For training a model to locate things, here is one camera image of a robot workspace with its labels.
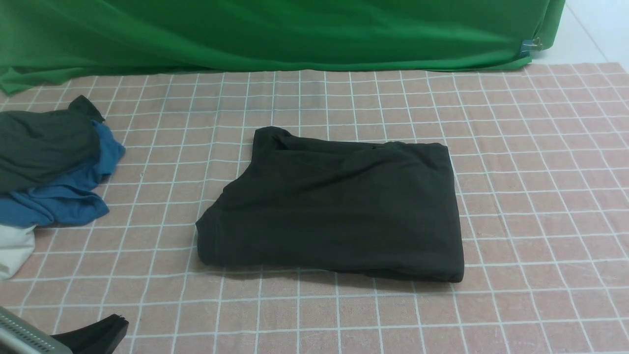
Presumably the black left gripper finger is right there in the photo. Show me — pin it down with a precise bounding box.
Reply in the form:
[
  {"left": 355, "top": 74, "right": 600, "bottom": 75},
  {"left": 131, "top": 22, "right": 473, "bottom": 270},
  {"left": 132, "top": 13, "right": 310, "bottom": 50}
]
[{"left": 51, "top": 314, "right": 129, "bottom": 354}]

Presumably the dark gray long-sleeved shirt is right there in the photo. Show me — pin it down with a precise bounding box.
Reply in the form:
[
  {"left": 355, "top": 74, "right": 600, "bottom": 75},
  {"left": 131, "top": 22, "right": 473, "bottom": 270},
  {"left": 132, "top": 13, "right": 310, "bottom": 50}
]
[{"left": 196, "top": 127, "right": 465, "bottom": 284}]

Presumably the blue shirt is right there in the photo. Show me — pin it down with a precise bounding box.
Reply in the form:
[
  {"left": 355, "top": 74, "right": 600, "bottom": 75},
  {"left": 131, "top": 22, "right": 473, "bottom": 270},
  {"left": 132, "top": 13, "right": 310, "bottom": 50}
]
[{"left": 0, "top": 120, "right": 125, "bottom": 228}]

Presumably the white folded cloth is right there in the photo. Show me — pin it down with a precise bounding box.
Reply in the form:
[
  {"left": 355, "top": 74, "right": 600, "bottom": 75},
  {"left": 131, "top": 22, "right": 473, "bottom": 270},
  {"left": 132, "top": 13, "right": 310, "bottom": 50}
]
[{"left": 0, "top": 225, "right": 35, "bottom": 281}]

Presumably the green backdrop cloth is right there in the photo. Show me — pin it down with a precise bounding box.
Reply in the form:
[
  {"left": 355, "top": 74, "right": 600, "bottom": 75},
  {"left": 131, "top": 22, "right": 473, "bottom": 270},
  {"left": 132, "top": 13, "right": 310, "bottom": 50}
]
[{"left": 0, "top": 0, "right": 565, "bottom": 95}]

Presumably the pink grid tablecloth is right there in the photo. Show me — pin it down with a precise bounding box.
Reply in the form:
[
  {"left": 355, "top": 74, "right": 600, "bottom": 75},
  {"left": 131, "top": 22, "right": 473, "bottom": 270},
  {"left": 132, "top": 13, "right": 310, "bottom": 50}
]
[{"left": 1, "top": 63, "right": 629, "bottom": 354}]

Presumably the blue binder clip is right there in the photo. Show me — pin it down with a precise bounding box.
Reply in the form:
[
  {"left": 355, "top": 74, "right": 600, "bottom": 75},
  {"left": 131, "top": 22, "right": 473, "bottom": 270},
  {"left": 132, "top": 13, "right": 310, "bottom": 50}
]
[{"left": 519, "top": 37, "right": 544, "bottom": 58}]

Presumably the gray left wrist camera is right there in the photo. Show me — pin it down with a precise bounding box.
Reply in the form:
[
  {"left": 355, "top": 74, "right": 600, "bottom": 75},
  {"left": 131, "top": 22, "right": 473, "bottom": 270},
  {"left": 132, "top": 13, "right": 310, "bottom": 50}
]
[{"left": 0, "top": 307, "right": 72, "bottom": 354}]

